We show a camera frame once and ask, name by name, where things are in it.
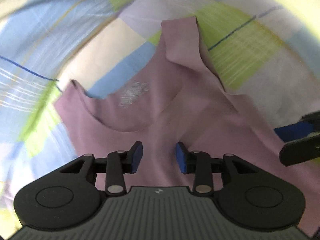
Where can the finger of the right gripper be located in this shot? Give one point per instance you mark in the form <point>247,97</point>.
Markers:
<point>300,151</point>
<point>307,125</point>

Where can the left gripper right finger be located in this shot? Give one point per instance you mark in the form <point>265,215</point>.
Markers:
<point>203,166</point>

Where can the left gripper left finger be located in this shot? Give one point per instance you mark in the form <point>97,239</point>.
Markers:
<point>114,166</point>

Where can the purple sleeveless top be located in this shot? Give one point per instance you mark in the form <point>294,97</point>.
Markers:
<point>178,97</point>

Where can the checkered blue green bedsheet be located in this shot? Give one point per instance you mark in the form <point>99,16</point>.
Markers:
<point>265,49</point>

